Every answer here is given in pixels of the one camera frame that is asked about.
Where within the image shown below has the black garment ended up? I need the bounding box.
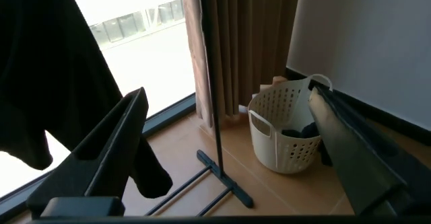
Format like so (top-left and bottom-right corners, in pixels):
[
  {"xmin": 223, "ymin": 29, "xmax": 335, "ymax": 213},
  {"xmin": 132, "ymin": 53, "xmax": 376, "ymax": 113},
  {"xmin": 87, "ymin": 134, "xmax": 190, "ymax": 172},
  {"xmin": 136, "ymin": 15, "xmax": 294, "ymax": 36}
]
[{"xmin": 0, "ymin": 0, "xmax": 173, "ymax": 200}]

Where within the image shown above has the heap of clothes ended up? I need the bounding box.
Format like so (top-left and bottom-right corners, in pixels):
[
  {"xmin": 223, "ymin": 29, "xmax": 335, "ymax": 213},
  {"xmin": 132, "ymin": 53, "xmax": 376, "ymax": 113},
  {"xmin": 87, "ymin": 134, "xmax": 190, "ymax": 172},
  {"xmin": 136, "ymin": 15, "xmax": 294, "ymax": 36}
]
[{"xmin": 281, "ymin": 122, "xmax": 334, "ymax": 167}]

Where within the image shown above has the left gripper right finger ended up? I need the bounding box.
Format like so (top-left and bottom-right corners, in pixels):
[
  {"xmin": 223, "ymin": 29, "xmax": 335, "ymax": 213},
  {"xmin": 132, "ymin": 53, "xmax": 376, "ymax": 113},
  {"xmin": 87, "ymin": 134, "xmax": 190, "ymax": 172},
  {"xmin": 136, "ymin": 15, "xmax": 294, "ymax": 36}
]
[{"xmin": 308, "ymin": 84, "xmax": 431, "ymax": 217}]

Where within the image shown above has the window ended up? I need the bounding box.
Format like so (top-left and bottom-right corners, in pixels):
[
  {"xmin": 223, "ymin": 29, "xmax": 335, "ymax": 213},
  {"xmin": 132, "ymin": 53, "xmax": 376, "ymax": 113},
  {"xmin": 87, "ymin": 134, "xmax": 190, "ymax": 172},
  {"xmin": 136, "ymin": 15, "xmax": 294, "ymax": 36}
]
[{"xmin": 0, "ymin": 0, "xmax": 197, "ymax": 222}]

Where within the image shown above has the brown curtain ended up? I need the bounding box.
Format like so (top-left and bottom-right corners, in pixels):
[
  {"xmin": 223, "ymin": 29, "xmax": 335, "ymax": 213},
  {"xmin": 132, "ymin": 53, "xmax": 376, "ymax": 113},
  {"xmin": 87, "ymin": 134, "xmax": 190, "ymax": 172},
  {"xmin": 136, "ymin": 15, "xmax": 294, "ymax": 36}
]
[{"xmin": 183, "ymin": 0, "xmax": 302, "ymax": 129}]

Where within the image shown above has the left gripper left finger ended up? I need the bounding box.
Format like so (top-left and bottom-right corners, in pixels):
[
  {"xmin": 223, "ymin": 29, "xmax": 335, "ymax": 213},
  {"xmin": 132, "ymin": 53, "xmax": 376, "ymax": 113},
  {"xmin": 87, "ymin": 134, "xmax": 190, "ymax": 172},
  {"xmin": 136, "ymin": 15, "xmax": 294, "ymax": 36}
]
[{"xmin": 26, "ymin": 87, "xmax": 150, "ymax": 218}]

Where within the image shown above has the white laundry basket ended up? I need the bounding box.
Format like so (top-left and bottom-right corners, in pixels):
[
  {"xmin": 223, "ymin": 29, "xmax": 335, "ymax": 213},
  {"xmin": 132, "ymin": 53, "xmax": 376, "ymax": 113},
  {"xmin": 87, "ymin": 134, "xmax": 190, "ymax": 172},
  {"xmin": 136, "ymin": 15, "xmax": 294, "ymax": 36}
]
[{"xmin": 247, "ymin": 73, "xmax": 333, "ymax": 175}]

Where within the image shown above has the black clothes rack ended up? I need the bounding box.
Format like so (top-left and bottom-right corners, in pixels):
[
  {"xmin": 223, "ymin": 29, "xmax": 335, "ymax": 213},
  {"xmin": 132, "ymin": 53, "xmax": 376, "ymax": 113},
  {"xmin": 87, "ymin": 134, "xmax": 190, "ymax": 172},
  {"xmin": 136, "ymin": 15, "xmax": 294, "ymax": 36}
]
[{"xmin": 144, "ymin": 0, "xmax": 255, "ymax": 217}]

